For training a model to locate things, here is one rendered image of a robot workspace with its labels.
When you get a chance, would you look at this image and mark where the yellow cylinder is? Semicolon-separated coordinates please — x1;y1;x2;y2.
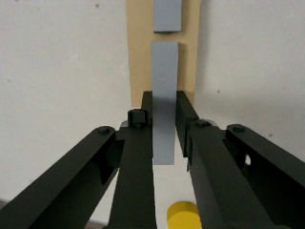
167;200;201;229

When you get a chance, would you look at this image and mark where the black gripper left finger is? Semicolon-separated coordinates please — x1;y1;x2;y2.
0;91;157;229

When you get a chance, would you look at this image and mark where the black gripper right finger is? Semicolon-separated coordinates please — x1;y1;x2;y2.
175;91;305;229

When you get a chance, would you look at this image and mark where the grey bar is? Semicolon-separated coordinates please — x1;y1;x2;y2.
153;0;182;32
152;41;178;165

